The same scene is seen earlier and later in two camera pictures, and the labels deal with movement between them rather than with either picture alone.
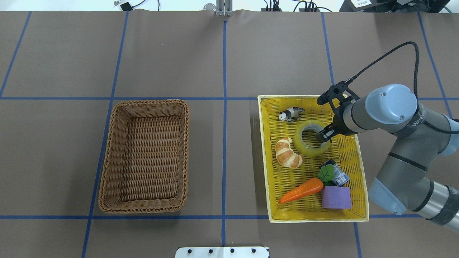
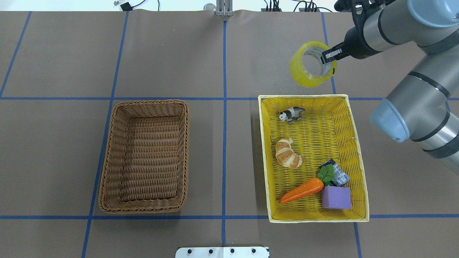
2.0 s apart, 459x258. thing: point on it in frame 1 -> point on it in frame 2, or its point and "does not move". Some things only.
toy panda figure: (292, 113) does not move
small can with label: (340, 178) does not move
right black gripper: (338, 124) -> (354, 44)
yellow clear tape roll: (314, 124) -> (304, 78)
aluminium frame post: (224, 8) does not move
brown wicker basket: (146, 166) does not move
